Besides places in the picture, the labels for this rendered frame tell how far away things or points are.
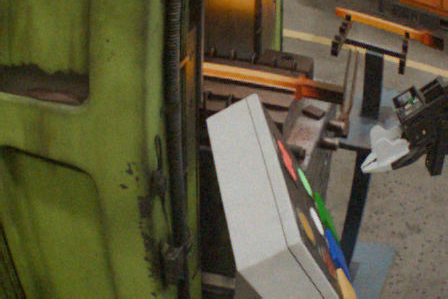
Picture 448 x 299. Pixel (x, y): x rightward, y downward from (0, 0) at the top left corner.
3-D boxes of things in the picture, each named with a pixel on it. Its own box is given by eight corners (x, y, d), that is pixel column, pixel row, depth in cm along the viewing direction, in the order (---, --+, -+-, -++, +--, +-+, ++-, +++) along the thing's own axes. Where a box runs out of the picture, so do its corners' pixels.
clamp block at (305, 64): (314, 81, 175) (314, 57, 171) (306, 97, 168) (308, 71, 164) (265, 71, 178) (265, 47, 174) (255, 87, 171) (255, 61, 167)
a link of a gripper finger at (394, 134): (347, 137, 110) (392, 109, 108) (360, 164, 113) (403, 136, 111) (352, 148, 107) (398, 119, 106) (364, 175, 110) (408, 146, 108)
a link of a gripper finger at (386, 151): (352, 148, 107) (398, 119, 106) (364, 175, 110) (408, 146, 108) (357, 160, 104) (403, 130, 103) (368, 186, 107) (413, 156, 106)
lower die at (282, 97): (303, 104, 165) (305, 70, 160) (281, 152, 148) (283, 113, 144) (127, 75, 176) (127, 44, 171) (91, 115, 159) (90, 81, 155)
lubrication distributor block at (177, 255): (189, 280, 141) (186, 231, 134) (179, 296, 136) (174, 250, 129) (172, 276, 142) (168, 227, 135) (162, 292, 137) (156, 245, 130)
